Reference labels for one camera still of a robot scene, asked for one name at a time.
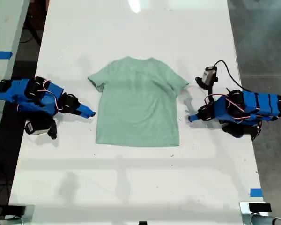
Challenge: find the pale green T-shirt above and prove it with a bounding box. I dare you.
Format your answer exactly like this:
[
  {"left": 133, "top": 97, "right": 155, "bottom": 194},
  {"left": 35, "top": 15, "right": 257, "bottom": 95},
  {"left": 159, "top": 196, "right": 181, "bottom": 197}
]
[{"left": 88, "top": 56, "right": 190, "bottom": 148}]

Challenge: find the short blue tape strip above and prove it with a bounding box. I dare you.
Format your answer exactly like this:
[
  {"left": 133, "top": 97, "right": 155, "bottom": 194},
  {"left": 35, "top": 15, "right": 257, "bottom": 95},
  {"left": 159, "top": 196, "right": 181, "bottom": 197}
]
[{"left": 250, "top": 188, "right": 264, "bottom": 198}]

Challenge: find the white side table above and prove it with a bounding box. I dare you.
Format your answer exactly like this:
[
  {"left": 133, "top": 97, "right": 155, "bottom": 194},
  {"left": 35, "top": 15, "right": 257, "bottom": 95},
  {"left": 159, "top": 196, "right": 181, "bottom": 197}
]
[{"left": 0, "top": 0, "right": 31, "bottom": 150}]

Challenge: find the small black box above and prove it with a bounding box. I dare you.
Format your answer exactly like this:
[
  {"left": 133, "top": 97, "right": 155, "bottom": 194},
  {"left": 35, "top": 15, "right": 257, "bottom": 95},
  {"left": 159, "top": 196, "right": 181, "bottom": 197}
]
[{"left": 248, "top": 202, "right": 272, "bottom": 213}]

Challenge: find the red white arm wire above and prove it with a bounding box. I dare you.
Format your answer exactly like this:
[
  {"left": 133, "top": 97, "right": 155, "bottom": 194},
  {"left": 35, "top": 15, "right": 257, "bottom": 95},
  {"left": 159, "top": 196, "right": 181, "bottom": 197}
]
[
  {"left": 225, "top": 97, "right": 251, "bottom": 123},
  {"left": 42, "top": 79, "right": 64, "bottom": 111}
]

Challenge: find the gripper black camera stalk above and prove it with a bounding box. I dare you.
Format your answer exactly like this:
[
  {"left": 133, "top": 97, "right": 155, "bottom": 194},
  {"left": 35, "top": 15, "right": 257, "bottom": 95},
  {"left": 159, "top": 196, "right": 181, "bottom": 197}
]
[
  {"left": 195, "top": 75, "right": 220, "bottom": 104},
  {"left": 46, "top": 116, "right": 59, "bottom": 140}
]

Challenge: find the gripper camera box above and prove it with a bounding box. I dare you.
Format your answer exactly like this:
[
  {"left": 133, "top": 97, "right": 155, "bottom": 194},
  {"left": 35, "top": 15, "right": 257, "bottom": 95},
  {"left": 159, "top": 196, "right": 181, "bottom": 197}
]
[
  {"left": 201, "top": 66, "right": 217, "bottom": 84},
  {"left": 24, "top": 118, "right": 51, "bottom": 135}
]

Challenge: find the black camera cable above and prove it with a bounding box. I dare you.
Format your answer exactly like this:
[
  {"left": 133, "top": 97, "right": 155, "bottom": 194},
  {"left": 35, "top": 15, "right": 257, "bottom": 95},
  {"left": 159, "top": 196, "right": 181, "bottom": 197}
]
[{"left": 212, "top": 60, "right": 249, "bottom": 92}]

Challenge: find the black floor cable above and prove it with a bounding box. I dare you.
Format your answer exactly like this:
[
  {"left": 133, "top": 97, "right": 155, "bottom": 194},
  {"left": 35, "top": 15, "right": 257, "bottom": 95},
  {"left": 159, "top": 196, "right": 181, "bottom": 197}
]
[{"left": 20, "top": 22, "right": 42, "bottom": 44}]

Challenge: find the metal clamp bracket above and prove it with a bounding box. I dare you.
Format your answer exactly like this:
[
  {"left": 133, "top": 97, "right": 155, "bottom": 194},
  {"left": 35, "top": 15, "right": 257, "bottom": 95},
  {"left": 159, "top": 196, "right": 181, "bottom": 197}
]
[
  {"left": 0, "top": 204, "right": 36, "bottom": 225},
  {"left": 239, "top": 201, "right": 273, "bottom": 225}
]

